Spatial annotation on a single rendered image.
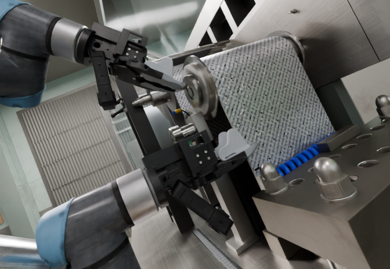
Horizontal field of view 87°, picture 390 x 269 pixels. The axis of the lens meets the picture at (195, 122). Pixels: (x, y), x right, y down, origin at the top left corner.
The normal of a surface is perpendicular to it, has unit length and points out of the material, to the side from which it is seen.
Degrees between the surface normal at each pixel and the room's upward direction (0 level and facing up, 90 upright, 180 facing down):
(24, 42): 128
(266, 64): 90
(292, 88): 90
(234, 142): 90
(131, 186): 61
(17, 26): 113
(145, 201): 100
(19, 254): 74
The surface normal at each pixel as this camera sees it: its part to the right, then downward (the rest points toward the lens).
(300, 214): -0.86, 0.36
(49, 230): 0.04, -0.55
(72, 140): 0.10, -0.11
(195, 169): 0.29, -0.20
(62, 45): 0.03, 0.53
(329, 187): -0.60, 0.22
